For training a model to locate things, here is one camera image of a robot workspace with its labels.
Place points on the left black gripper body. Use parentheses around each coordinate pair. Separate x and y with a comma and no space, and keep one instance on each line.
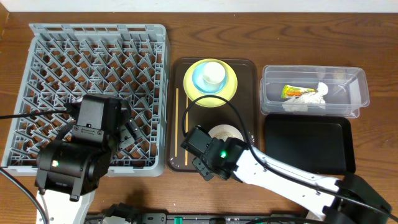
(130,131)

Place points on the left wooden chopstick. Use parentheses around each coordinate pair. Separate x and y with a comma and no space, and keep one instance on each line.
(176,120)

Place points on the right wooden chopstick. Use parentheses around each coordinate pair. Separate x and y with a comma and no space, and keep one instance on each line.
(186,128)

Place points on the clear plastic bin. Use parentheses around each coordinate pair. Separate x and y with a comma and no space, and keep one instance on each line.
(347,88)

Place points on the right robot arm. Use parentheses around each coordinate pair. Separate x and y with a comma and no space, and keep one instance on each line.
(328,199)

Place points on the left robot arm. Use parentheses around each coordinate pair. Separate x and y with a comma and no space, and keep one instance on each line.
(69,168)

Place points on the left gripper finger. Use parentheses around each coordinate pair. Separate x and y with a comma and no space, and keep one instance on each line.
(134,130)
(125,140)

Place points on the yellow-green plate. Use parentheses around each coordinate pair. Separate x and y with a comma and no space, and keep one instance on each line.
(227,92)

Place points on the white cup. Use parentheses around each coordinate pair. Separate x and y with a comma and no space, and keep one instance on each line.
(213,76)

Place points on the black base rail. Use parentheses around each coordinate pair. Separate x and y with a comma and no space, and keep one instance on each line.
(161,218)

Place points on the dark brown serving tray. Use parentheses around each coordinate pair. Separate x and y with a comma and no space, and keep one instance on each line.
(245,100)

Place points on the white napkin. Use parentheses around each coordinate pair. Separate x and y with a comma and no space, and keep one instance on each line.
(300,104)

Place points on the black plastic tray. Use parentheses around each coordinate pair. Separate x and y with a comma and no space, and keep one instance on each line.
(316,144)

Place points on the green orange snack wrapper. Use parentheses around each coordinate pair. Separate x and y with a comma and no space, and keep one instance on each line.
(290,91)

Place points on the white bowl with rice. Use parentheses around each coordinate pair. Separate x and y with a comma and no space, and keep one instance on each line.
(225,131)

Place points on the grey plastic dish rack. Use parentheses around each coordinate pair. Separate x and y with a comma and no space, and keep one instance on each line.
(67,61)

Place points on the wooden chopstick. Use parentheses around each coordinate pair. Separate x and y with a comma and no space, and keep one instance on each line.
(186,128)
(176,120)

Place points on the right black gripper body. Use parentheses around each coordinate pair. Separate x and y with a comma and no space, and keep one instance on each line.
(203,168)

